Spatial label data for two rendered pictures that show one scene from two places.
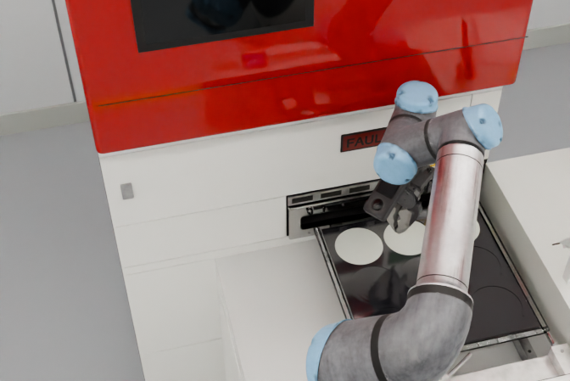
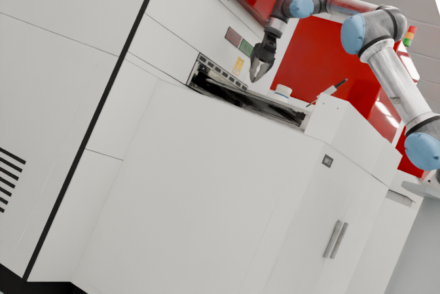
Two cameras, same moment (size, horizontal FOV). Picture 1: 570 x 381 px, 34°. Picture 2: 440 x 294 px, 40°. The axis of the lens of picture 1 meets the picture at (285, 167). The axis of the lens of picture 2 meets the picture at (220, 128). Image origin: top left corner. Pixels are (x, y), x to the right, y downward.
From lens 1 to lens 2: 2.27 m
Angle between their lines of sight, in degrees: 63
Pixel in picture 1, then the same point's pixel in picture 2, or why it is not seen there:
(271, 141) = (213, 7)
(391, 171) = (305, 7)
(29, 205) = not seen: outside the picture
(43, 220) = not seen: outside the picture
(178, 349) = (103, 156)
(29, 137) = not seen: outside the picture
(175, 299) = (128, 101)
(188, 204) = (174, 23)
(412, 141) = not seen: outside the picture
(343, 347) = (372, 14)
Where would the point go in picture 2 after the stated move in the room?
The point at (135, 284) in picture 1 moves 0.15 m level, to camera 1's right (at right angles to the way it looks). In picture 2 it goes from (124, 72) to (157, 88)
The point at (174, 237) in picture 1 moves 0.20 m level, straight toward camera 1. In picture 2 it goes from (157, 44) to (204, 60)
